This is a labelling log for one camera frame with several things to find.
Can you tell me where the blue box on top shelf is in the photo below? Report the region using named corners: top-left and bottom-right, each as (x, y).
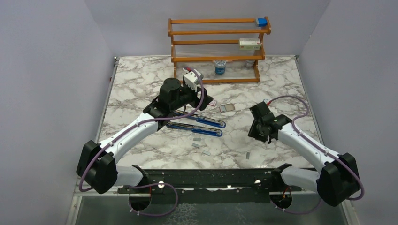
top-left (255, 18), bottom-right (268, 27)

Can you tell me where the orange wooden shelf rack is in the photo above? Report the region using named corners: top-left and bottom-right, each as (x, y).
top-left (168, 16), bottom-right (272, 84)

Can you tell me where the blue stapler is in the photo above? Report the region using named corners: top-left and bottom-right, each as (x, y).
top-left (166, 114), bottom-right (226, 137)

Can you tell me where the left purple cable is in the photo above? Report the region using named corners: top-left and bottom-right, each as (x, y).
top-left (78, 67), bottom-right (206, 218)

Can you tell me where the purple cable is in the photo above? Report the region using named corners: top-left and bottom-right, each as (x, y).
top-left (267, 95), bottom-right (365, 215)
top-left (78, 67), bottom-right (206, 218)

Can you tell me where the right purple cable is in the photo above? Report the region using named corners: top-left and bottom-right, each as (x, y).
top-left (267, 95), bottom-right (365, 215)

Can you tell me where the white small jar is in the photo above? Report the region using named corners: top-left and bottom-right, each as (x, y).
top-left (245, 60), bottom-right (256, 68)

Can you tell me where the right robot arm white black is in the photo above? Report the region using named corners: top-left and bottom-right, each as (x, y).
top-left (248, 102), bottom-right (364, 206)

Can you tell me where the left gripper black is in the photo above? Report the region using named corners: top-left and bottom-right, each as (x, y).
top-left (171, 82), bottom-right (214, 112)

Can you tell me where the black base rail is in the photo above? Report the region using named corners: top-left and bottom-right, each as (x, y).
top-left (117, 168), bottom-right (302, 204)

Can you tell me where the grey staples tray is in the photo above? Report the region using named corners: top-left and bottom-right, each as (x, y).
top-left (219, 103), bottom-right (235, 113)

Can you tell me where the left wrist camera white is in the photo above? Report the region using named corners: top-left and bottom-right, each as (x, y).
top-left (183, 70), bottom-right (204, 92)

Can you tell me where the white green carton box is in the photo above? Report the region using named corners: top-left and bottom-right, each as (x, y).
top-left (238, 38), bottom-right (261, 51)

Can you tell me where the blue white cup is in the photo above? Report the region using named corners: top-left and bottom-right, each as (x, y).
top-left (214, 60), bottom-right (227, 75)

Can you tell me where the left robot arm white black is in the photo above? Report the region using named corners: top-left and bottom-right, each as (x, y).
top-left (76, 75), bottom-right (213, 194)

